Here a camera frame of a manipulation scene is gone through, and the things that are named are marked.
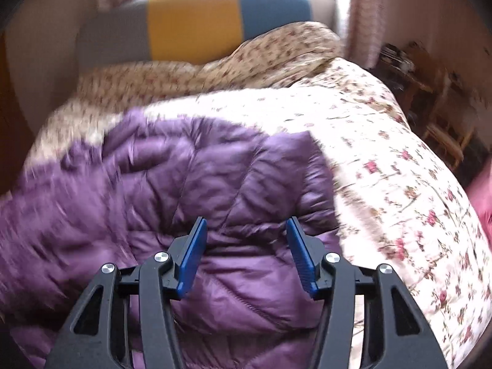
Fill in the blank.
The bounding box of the beige floral duvet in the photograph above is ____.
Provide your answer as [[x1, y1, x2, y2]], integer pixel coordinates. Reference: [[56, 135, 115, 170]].
[[77, 21, 344, 97]]

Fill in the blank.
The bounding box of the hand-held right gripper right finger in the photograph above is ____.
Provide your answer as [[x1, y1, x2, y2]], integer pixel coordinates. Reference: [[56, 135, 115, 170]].
[[286, 216, 448, 369]]

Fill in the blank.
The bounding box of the wooden chair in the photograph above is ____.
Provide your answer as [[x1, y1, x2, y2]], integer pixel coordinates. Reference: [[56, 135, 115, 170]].
[[423, 69, 477, 170]]

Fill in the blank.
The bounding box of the wooden side table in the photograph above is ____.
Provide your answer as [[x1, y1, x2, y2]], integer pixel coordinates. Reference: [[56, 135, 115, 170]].
[[379, 42, 435, 93]]

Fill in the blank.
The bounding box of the pink cloth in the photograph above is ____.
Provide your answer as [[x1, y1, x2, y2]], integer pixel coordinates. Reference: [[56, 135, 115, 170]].
[[465, 169, 492, 239]]

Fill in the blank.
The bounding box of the grey yellow blue headboard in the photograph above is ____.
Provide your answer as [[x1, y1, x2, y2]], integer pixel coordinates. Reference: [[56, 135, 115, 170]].
[[77, 0, 312, 73]]

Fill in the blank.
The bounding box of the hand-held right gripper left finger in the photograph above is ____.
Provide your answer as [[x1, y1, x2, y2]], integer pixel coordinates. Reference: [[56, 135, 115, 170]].
[[45, 216, 208, 369]]

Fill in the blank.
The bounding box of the purple puffer jacket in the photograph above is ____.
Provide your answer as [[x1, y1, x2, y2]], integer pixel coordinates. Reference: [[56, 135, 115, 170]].
[[0, 108, 341, 369]]

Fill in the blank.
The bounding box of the white floral bed quilt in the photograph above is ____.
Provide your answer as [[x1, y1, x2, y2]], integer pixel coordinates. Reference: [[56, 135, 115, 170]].
[[25, 57, 490, 369]]

